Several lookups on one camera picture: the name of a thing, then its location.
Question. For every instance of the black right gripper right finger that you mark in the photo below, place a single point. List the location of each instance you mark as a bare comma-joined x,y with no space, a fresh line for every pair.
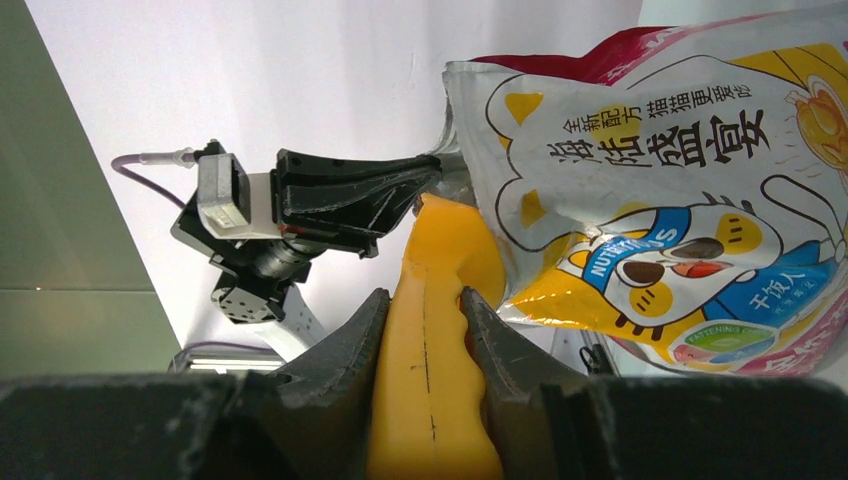
549,421

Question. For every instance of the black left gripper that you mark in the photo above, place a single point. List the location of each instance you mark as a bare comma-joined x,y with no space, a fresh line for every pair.
320,203

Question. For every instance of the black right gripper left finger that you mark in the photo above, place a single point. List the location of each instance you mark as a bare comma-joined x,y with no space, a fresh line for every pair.
305,420

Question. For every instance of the yellow plastic scoop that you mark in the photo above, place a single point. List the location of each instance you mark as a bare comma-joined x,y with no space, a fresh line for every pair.
426,408

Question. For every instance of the colourful pet food bag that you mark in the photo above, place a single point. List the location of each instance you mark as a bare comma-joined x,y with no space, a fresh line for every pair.
682,191

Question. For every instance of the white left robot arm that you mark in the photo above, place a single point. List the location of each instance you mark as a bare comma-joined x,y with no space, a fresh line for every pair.
251,306

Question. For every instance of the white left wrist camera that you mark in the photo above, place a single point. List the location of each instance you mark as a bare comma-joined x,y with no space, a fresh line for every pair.
234,205

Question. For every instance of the aluminium frame rail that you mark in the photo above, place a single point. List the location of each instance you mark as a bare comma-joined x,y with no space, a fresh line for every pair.
224,358

